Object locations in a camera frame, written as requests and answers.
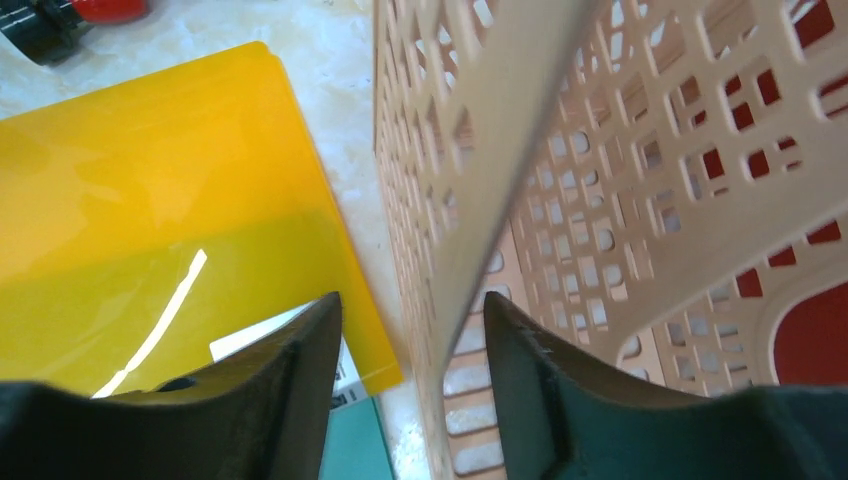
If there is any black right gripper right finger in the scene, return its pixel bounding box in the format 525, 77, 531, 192
483, 292, 847, 479

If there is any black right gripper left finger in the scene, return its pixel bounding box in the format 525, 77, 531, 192
1, 293, 343, 479

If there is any yellow plastic clip folder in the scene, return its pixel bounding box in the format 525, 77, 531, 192
1, 42, 403, 397

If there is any teal plastic folder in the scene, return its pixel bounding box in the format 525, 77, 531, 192
319, 399, 395, 480

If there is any red folder in organizer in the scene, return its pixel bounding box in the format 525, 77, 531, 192
688, 0, 848, 388

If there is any beige plastic file organizer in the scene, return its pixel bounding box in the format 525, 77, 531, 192
374, 1, 847, 479

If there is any red and black dumbbell toy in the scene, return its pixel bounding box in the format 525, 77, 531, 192
1, 0, 150, 65

